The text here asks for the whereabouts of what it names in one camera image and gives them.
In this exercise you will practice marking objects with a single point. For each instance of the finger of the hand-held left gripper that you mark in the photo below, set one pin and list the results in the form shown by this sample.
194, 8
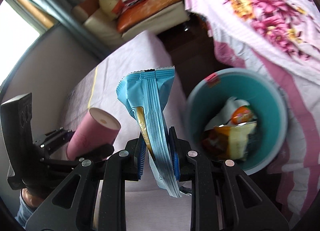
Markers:
100, 153
56, 138

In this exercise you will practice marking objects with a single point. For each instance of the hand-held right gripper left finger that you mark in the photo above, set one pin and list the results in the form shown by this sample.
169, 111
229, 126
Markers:
143, 156

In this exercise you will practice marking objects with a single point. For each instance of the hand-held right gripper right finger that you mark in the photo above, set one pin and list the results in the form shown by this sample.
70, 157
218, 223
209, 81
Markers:
174, 158

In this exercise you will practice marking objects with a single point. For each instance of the pink paper cup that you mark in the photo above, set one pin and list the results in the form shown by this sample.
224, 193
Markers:
95, 131

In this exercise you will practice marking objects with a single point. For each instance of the teal plastic bin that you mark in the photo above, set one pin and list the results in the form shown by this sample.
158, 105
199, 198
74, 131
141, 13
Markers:
200, 111

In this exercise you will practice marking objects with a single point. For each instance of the light blue snack wrapper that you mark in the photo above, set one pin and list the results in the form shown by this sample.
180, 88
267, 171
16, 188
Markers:
150, 96

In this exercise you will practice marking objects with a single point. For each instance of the yellow brown snack wrapper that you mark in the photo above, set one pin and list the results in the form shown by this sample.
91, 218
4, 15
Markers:
237, 141

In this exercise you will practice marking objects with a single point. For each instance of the person's left forearm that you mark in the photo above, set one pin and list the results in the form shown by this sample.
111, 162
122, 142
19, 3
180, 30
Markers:
23, 214

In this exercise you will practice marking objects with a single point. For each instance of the person's left hand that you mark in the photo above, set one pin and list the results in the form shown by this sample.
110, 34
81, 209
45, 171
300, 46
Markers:
32, 197

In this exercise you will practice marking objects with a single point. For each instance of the purple grey bed sheet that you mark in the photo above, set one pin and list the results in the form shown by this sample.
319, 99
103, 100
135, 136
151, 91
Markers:
112, 71

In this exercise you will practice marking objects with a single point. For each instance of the window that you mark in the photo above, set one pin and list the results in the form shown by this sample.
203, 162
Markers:
17, 33

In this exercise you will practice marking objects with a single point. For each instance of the cream sofa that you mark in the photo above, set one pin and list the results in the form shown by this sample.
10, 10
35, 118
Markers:
105, 24

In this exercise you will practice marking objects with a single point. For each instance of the grey curtain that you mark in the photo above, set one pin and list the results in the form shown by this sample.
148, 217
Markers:
62, 13

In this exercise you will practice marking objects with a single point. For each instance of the brown cream plush pillow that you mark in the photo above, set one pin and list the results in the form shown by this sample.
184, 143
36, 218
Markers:
85, 8

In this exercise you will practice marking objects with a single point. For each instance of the orange seat cushion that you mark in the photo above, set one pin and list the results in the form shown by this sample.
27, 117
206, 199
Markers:
145, 11

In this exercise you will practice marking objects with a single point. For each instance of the yellow plush pillow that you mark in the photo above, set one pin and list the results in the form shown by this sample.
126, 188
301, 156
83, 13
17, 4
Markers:
110, 2

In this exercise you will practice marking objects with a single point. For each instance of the pink floral blanket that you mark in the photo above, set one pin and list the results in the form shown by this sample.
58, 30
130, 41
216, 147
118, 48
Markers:
262, 8

